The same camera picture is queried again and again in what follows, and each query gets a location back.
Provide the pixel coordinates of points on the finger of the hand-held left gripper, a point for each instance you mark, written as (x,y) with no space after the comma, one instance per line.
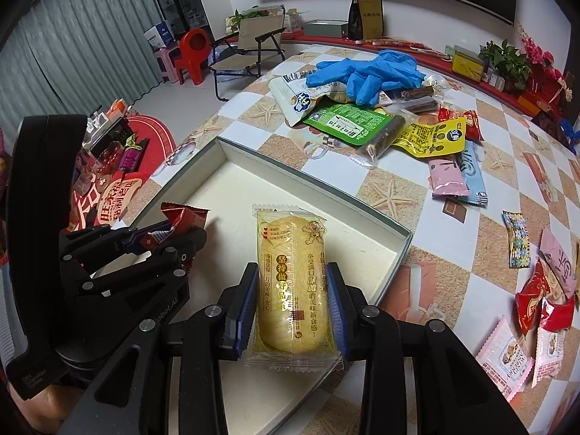
(197,236)
(149,239)

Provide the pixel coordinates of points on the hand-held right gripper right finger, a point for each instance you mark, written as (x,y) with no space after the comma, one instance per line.
(335,312)

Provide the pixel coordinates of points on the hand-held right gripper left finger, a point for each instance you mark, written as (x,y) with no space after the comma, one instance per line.
(247,310)

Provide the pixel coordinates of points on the dark red crinkled snack packet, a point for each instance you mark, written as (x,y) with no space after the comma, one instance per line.
(181,217)

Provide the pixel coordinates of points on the yellow cake packet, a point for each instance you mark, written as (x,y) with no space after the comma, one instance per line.
(290,281)

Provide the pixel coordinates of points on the grey shallow box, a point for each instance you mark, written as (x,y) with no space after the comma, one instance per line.
(272,181)

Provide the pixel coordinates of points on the pink and white snack packet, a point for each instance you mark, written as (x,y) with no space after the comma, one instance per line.
(503,362)
(548,353)

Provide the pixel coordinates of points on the red patterned snack packet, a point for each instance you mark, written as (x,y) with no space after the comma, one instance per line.
(530,301)

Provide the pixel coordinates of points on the red cardboard sign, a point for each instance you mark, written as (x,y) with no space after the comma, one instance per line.
(118,204)

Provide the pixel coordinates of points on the purple snack packet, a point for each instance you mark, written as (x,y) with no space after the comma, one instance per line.
(129,158)

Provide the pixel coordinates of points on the black snack tray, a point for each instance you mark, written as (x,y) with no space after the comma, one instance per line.
(108,138)

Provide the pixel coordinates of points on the red round table cloth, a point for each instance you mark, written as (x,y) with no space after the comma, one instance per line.
(152,129)

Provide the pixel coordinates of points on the grey curtain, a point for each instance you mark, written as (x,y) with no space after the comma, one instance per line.
(81,31)

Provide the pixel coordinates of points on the white and blue snack bag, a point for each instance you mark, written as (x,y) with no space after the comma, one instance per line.
(294,99)

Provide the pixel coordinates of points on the brown bar in clear wrapper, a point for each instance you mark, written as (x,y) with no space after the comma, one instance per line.
(385,138)

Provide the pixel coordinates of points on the pink plastic stool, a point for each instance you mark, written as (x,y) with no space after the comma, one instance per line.
(165,54)

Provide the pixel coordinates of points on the red plastic stool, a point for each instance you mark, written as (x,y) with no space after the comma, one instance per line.
(195,47)

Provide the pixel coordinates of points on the green snack packet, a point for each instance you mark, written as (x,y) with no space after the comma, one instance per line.
(349,122)

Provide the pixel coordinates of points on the colourful patterned candy packet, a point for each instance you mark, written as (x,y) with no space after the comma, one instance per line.
(516,244)

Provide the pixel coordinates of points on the light blue snack packet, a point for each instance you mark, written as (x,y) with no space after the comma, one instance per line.
(473,176)

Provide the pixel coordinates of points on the blue and white carton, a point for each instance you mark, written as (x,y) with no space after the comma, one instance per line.
(158,36)

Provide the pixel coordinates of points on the yellow snack packet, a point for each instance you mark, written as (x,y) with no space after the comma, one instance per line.
(430,138)

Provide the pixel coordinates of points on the beige folding chair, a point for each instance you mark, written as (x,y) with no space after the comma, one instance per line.
(253,31)

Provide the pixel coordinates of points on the blue rubber glove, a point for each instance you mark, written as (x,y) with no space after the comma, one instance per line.
(335,72)
(385,79)

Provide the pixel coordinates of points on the leafy green plant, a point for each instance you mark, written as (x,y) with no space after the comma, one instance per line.
(238,20)

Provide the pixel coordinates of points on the dark brown snack bar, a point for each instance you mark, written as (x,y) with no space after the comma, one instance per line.
(421,106)
(419,94)

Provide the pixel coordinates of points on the pale pink snack packet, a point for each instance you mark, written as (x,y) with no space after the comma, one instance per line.
(557,263)

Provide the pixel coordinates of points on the small red snack packet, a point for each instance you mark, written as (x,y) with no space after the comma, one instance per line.
(469,124)

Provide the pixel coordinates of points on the small white carton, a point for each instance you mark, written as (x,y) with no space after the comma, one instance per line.
(293,20)

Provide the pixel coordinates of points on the grey-green flat box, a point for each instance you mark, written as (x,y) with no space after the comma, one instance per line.
(326,29)

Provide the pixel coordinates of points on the black and gold gift bag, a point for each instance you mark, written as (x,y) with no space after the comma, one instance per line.
(369,20)

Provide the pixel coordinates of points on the yellow box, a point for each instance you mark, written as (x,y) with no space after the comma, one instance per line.
(466,65)

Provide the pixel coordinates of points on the potted green plant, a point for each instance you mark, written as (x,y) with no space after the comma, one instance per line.
(505,61)

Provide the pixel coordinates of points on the red gift box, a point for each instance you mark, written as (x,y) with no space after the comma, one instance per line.
(546,93)

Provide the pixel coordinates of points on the pink artificial flowers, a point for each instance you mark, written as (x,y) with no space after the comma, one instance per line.
(537,52)

